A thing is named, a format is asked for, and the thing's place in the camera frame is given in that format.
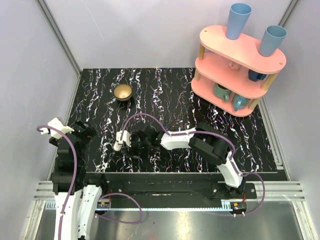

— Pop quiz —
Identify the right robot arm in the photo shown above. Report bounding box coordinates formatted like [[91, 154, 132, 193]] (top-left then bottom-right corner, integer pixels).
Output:
[[127, 122, 246, 199]]

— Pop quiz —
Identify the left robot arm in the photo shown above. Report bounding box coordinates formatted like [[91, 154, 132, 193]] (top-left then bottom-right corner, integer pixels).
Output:
[[48, 117, 107, 240]]

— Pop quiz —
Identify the brown ceramic bowl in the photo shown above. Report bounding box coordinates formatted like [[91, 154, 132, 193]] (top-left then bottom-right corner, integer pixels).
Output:
[[113, 84, 133, 101]]

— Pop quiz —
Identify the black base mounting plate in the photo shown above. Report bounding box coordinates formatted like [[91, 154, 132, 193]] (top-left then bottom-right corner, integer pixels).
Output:
[[49, 171, 258, 202]]

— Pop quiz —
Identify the green ceramic mug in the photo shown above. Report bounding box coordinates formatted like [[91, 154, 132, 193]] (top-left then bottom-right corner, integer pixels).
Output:
[[213, 83, 232, 102]]

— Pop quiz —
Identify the light blue ceramic mug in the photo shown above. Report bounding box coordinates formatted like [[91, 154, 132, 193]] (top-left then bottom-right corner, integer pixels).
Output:
[[231, 94, 250, 111]]

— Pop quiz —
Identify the pink three-tier shelf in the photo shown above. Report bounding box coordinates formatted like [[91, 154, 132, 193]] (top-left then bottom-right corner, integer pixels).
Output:
[[191, 25, 287, 117]]

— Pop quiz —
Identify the pink mug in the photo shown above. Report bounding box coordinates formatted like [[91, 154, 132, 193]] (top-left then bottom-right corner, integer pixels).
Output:
[[228, 61, 241, 71]]

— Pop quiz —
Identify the dark blue mug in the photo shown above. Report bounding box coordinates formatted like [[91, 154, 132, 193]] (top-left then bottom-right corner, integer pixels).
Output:
[[248, 69, 267, 82]]

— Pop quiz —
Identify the left blue plastic cup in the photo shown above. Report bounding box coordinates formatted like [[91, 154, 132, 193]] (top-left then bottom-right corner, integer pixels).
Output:
[[226, 2, 252, 40]]

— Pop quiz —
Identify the blue plastic cup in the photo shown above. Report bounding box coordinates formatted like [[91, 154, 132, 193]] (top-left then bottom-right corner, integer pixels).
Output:
[[226, 2, 252, 40], [258, 25, 287, 57]]

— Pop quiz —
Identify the right blue plastic cup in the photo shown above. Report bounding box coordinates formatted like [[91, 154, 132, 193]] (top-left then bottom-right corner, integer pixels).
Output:
[[258, 25, 287, 57]]

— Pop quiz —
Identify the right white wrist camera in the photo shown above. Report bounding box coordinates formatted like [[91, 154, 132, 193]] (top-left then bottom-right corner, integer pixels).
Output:
[[113, 130, 132, 152]]

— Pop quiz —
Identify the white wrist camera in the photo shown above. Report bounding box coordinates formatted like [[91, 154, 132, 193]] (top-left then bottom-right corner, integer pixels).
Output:
[[47, 117, 74, 140], [113, 130, 132, 152]]

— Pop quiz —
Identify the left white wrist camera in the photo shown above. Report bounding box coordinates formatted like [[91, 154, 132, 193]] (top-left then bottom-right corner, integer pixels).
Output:
[[47, 117, 74, 140]]

